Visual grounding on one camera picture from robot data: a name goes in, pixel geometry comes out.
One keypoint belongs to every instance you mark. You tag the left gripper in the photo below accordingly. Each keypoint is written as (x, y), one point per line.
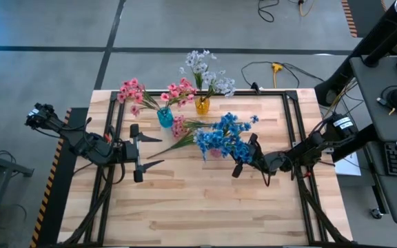
(129, 151)

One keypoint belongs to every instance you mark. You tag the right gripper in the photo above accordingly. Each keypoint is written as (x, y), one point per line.
(272, 162)

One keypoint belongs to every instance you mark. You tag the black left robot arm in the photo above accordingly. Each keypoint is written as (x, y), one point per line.
(88, 146)

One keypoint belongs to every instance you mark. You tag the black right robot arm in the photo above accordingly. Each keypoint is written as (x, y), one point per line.
(322, 141)

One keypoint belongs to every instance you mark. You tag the teal glass vase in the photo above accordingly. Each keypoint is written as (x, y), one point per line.
(165, 118)

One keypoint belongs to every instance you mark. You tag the pink glass vase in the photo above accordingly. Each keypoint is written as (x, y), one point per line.
(215, 153)

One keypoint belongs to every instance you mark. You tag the yellow glass vase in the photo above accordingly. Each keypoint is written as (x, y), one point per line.
(202, 106)

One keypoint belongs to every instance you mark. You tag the white paper sheet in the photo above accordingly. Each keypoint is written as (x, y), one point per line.
(348, 167)

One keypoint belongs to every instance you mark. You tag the black power plug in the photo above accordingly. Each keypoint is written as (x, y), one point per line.
(255, 87)

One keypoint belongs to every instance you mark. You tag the black desk leg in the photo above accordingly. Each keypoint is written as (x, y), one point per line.
(360, 141)

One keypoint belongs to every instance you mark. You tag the yellow power plug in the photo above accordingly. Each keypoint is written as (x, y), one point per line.
(276, 67)

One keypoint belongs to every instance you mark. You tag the grey desk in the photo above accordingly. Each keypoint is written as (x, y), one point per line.
(374, 120)

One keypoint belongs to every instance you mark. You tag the caster wheel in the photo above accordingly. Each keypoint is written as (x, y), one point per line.
(376, 213)

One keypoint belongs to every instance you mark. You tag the black tower fan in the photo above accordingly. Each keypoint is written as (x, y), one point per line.
(374, 38)

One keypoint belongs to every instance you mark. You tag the black striped floor mat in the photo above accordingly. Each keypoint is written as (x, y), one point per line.
(360, 13)

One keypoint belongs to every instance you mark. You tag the black aluminium table frame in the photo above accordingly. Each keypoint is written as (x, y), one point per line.
(152, 92)

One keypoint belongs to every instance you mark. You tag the black base plate hazard stripe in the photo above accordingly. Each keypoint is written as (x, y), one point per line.
(55, 206)

